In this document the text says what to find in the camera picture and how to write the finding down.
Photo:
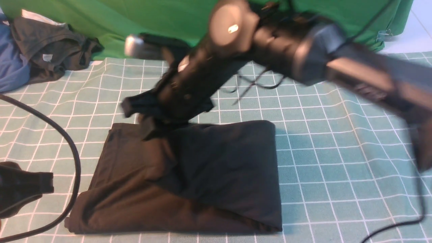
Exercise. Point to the blue crumpled garment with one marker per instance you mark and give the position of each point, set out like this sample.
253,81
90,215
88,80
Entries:
14,68

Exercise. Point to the green backdrop cloth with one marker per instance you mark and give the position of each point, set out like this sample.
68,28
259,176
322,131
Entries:
110,21

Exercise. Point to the crumpled dark gray shirt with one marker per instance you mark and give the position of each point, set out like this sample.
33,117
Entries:
52,50

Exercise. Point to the gray right robot arm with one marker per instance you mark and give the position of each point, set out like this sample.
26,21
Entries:
303,46

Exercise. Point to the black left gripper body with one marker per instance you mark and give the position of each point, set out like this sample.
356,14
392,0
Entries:
19,188

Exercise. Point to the metal binder clip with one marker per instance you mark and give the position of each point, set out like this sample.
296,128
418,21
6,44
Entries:
384,35

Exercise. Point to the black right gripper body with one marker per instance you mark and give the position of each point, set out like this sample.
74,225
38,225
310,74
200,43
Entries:
183,92

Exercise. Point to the dark gray long-sleeve top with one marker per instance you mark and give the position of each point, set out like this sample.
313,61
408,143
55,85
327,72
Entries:
202,178

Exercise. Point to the white cloth behind pile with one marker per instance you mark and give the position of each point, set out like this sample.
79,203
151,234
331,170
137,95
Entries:
41,18

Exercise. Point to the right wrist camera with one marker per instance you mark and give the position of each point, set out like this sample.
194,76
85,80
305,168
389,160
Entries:
155,47

